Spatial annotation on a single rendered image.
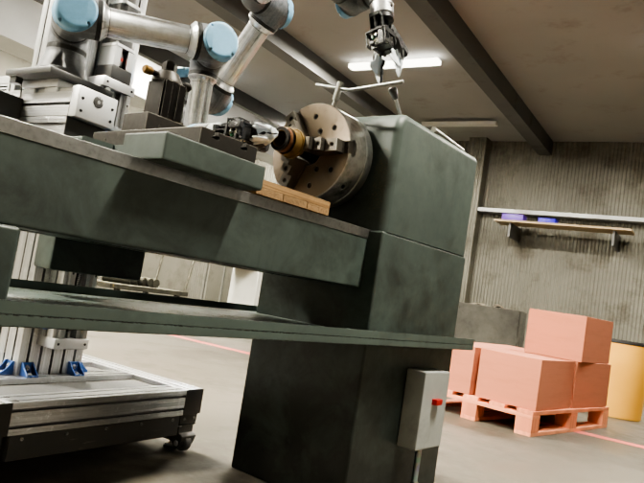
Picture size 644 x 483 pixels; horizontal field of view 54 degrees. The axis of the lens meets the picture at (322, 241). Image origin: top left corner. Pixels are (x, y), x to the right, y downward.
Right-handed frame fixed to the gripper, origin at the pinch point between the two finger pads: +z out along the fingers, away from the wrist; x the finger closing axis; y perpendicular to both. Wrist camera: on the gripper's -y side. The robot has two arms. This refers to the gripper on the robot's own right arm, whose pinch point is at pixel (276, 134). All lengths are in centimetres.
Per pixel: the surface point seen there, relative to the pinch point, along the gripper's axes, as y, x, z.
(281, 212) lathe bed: 7.3, -23.6, 13.6
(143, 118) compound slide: 39.3, -7.3, -7.6
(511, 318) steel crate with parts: -472, -40, -107
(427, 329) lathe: -72, -50, 19
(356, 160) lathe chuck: -23.9, -1.4, 12.4
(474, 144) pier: -830, 241, -347
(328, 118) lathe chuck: -19.4, 11.0, 2.2
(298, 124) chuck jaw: -15.4, 8.2, -6.2
